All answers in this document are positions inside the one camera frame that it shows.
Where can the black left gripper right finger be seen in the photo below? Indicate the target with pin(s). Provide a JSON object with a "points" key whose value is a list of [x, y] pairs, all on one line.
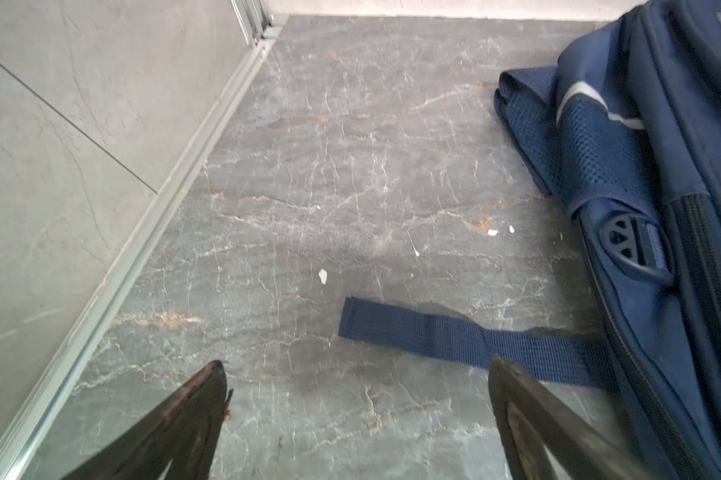
{"points": [[535, 427]]}

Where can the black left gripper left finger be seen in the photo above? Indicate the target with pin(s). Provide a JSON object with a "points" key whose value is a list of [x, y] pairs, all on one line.
{"points": [[176, 440]]}

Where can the navy blue student backpack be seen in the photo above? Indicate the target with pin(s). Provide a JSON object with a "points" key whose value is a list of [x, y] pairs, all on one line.
{"points": [[625, 131]]}

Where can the aluminium frame rails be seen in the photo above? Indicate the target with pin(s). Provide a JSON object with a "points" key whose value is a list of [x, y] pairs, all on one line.
{"points": [[105, 108]]}

